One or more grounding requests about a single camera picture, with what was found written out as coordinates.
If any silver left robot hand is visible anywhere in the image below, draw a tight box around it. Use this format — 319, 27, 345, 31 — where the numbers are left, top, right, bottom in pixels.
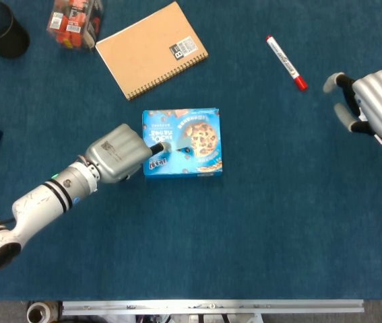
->
84, 122, 173, 184

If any small grey hook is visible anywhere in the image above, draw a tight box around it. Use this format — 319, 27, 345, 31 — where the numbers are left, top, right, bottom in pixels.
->
172, 137, 193, 154

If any blue cookie box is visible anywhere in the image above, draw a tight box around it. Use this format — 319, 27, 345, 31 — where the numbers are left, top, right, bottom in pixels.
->
141, 107, 224, 178

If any clear box of red clips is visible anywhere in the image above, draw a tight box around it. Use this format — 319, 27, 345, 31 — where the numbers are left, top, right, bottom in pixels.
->
46, 0, 106, 52

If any red whiteboard marker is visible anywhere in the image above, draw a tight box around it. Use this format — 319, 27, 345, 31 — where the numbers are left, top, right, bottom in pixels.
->
265, 34, 309, 92

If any kraft spiral notebook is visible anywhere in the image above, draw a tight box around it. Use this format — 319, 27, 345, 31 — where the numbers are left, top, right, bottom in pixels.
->
94, 1, 210, 102

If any blue felt table cover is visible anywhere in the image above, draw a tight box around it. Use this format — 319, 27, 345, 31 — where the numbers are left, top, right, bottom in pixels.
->
0, 0, 382, 301

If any black mesh pen holder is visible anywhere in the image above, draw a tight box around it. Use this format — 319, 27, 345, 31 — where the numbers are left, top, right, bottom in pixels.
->
0, 0, 31, 59

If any grey tape roll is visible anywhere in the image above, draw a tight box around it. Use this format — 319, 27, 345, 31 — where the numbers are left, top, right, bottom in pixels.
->
26, 300, 61, 323

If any aluminium table edge rail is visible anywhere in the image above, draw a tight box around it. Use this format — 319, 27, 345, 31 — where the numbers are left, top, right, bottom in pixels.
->
61, 299, 365, 316

